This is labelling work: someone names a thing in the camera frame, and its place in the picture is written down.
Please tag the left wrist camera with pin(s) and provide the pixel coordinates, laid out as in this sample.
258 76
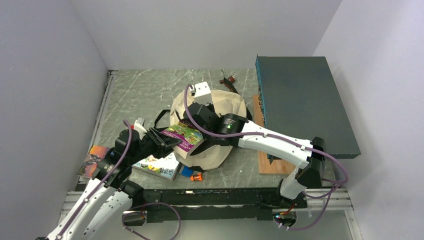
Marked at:
139 127

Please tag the treehouse paperback book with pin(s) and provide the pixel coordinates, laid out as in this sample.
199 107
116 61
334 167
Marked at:
162 167

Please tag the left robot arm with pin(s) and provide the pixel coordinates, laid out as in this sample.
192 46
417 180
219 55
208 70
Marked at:
109 192

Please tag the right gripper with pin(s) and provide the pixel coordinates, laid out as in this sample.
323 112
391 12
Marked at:
211 108

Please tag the orange pencil sharpener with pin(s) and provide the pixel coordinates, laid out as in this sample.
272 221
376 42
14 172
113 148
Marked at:
197 177

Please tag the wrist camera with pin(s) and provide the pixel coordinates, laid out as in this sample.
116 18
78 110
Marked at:
139 127
203 94

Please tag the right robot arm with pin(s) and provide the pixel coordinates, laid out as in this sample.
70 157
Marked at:
308 156

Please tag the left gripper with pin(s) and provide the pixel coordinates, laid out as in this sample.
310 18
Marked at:
166 143

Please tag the beige canvas backpack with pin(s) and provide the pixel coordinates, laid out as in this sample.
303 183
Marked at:
207 156

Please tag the blue eraser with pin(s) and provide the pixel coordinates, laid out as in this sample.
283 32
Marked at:
186 171

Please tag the blue Jane Eyre book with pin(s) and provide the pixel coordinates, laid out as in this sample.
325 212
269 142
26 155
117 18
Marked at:
91 161

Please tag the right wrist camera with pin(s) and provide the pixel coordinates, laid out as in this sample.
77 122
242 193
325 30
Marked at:
203 94

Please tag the purple green paperback book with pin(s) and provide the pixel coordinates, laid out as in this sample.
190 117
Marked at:
189 135

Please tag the dark network switch box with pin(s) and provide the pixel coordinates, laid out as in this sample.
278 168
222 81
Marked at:
300 99

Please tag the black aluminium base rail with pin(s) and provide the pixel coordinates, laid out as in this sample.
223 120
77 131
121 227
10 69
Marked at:
261 203

